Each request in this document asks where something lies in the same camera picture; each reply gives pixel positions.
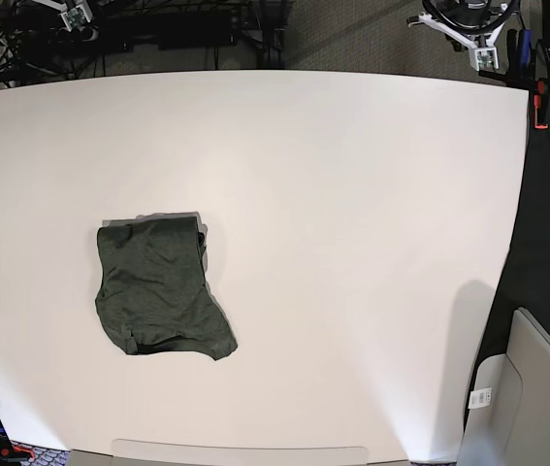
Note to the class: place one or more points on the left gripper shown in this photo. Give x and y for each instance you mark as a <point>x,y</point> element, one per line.
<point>475,21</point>

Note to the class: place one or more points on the beige plastic bin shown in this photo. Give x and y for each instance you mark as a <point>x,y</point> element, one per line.
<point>509,407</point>

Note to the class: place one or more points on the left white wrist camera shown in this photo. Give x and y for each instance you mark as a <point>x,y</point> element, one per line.
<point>484,59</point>

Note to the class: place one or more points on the dark green long-sleeve shirt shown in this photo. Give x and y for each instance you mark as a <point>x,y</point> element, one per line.
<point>154,296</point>

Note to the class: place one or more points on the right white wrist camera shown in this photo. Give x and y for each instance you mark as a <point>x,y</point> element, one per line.
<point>75,14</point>

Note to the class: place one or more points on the red clamp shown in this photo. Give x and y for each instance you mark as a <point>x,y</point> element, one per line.
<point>540,103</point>

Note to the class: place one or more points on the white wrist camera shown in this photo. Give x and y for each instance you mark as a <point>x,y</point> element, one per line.
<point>484,59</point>
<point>75,14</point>

